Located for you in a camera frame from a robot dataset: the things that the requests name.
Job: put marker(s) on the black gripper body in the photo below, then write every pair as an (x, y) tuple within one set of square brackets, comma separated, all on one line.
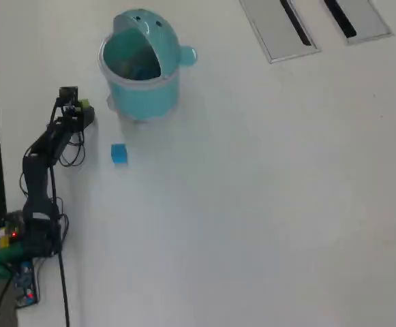
[(69, 124)]

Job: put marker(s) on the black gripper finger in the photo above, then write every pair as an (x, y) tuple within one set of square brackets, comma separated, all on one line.
[(88, 117), (74, 111)]

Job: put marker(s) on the green lego block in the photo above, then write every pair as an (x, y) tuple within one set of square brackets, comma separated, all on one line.
[(83, 103)]

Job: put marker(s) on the blue lego block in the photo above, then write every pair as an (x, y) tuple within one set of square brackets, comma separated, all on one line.
[(118, 154)]

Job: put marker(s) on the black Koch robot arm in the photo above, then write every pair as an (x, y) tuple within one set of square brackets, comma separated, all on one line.
[(37, 177)]

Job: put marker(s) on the teal swing-lid bin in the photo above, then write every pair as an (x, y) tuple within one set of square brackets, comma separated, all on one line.
[(143, 98)]

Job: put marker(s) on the yellow connector block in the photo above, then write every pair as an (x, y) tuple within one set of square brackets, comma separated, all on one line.
[(7, 241)]

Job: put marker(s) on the blue circuit board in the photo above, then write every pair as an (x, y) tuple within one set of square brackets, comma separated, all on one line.
[(25, 279)]

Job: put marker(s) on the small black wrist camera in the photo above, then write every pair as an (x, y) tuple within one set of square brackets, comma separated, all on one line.
[(68, 95)]

